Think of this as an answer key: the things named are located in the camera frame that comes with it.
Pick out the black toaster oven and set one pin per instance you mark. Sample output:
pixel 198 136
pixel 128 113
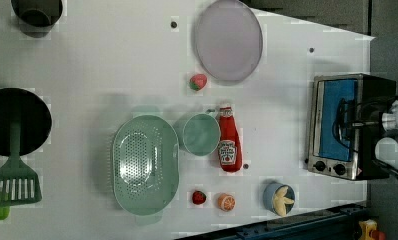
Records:
pixel 345 125

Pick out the green cup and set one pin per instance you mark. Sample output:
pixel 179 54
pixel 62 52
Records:
pixel 198 132

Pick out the strawberry near plate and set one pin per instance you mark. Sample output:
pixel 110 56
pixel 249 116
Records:
pixel 198 82

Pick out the red ketchup bottle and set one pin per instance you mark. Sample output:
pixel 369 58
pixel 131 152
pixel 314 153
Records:
pixel 229 147

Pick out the green oval colander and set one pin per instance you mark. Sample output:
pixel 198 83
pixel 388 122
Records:
pixel 145 166

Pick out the strawberry near orange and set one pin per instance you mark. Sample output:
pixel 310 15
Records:
pixel 198 197

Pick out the lilac round plate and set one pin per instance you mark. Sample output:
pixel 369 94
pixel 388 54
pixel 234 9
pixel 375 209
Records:
pixel 228 40

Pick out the orange slice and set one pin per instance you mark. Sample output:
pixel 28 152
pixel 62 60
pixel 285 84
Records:
pixel 226 202

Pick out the blue bowl with banana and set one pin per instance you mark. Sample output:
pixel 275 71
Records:
pixel 278 198

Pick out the lower black cylinder holder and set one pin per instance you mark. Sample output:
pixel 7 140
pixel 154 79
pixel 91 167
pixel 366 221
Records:
pixel 33 115

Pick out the black cylinder holder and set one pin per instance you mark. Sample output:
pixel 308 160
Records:
pixel 38 13
pixel 33 115

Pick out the upper black cylinder holder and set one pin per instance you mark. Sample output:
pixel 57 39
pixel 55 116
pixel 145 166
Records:
pixel 38 13

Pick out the green slotted spatula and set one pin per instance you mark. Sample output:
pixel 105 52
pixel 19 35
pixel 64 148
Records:
pixel 19 183

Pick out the yellow red object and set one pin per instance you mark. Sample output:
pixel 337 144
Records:
pixel 370 231

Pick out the green lime fruit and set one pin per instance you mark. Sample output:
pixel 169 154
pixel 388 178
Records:
pixel 4 212

